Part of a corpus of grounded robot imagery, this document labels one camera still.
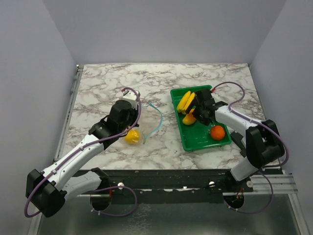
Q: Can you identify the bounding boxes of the yellow lemon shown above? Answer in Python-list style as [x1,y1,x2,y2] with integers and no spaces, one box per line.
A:
[124,129,141,144]

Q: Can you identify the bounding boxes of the orange fruit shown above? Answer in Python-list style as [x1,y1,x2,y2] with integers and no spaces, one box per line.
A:
[210,125,225,141]

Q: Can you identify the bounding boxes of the green plastic tray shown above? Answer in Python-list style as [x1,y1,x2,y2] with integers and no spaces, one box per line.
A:
[170,85,232,151]

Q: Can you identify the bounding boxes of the clear zip bag teal zipper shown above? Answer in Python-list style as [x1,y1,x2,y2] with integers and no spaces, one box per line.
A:
[122,102,163,145]

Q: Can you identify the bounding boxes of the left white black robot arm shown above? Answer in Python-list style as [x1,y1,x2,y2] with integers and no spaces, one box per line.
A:
[24,98,141,218]

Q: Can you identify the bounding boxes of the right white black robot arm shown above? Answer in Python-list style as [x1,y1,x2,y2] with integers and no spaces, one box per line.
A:
[183,88,285,191]

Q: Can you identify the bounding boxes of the yellow banana bunch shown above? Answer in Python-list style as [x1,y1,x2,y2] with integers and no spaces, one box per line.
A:
[177,91,195,115]

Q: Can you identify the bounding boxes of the black digital scale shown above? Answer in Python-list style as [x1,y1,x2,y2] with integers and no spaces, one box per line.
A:
[230,132,246,158]

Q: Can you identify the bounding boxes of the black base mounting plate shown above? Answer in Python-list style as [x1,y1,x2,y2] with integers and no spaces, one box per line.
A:
[73,168,255,204]

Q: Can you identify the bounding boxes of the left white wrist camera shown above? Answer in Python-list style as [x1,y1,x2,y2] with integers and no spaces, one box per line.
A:
[121,90,138,109]

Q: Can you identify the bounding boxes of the aluminium frame rail left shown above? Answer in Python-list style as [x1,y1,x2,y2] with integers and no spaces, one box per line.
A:
[53,64,84,162]

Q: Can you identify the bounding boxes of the aluminium frame rail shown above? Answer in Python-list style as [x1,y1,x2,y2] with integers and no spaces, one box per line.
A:
[218,174,298,196]
[53,64,84,162]

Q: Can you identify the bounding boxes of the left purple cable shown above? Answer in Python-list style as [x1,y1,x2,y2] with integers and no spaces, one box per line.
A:
[23,87,142,218]

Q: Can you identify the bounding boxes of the aluminium frame rail right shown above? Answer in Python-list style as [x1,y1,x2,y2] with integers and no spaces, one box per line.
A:
[218,174,298,196]

